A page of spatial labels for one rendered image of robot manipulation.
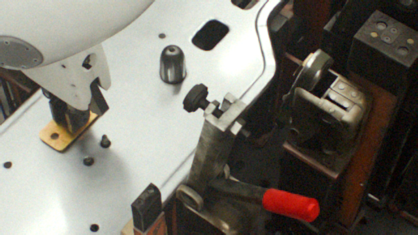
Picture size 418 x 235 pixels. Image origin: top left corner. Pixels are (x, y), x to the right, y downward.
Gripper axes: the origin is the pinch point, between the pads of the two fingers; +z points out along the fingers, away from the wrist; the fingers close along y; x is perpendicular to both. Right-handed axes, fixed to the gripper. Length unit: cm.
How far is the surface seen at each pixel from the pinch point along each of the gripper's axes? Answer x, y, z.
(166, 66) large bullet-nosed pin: -11.2, -5.2, -0.3
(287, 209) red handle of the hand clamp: 0.9, -29.3, -10.5
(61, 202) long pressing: 8.6, -6.0, 2.9
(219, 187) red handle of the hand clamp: 0.6, -21.5, -5.7
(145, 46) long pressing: -14.0, 0.3, 2.8
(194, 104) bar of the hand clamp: 0.9, -18.6, -18.2
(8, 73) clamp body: -3.1, 15.2, 8.9
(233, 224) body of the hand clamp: 1.5, -24.0, -2.0
